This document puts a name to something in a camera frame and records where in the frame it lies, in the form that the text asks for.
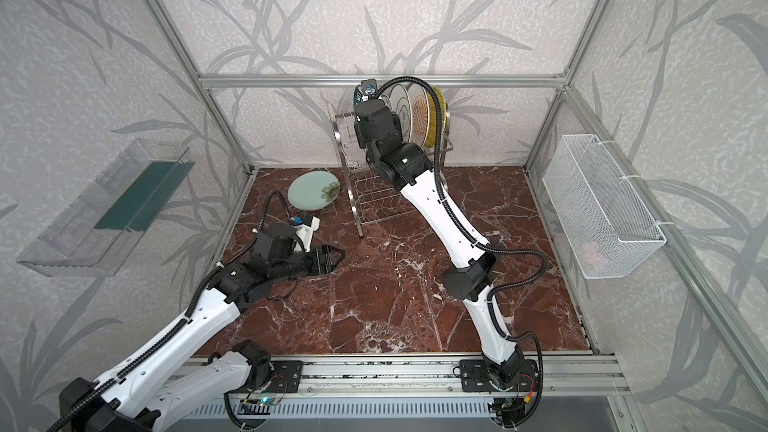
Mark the light green flower plate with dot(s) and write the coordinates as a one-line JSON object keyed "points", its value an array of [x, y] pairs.
{"points": [[314, 190]]}

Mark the white plate green rim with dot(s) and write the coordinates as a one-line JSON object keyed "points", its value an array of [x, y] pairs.
{"points": [[356, 100]]}

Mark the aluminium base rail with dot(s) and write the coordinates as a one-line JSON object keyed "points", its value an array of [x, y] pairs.
{"points": [[408, 375]]}

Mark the large orange sun plate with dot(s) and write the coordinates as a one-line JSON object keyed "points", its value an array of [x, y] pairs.
{"points": [[420, 114]]}

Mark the clear plastic tray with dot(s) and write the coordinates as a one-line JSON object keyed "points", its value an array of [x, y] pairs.
{"points": [[95, 234]]}

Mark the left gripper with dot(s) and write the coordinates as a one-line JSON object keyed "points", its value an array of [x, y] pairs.
{"points": [[312, 260]]}

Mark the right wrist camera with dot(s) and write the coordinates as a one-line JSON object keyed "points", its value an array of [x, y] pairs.
{"points": [[368, 89]]}

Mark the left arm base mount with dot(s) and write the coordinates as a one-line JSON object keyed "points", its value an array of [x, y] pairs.
{"points": [[280, 377]]}

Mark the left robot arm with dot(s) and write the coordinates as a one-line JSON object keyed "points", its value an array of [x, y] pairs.
{"points": [[225, 294]]}

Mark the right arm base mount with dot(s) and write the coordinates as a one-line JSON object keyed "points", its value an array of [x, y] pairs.
{"points": [[474, 377]]}

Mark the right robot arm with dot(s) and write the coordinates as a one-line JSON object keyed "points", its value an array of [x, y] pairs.
{"points": [[469, 276]]}

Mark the yellow green striped plate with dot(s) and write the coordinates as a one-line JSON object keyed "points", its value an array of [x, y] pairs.
{"points": [[435, 110]]}

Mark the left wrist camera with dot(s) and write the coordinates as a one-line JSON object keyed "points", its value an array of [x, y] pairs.
{"points": [[305, 226]]}

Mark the stainless steel dish rack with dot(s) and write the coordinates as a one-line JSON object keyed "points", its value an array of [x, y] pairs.
{"points": [[374, 188]]}

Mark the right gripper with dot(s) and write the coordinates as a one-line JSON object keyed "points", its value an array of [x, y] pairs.
{"points": [[369, 111]]}

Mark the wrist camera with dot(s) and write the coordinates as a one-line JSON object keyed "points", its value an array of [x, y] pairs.
{"points": [[305, 226], [368, 89]]}

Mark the white plate green emblem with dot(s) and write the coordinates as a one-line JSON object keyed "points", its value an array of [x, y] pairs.
{"points": [[401, 107]]}

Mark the white wire mesh basket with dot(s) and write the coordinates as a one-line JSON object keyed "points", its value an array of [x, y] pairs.
{"points": [[608, 226]]}

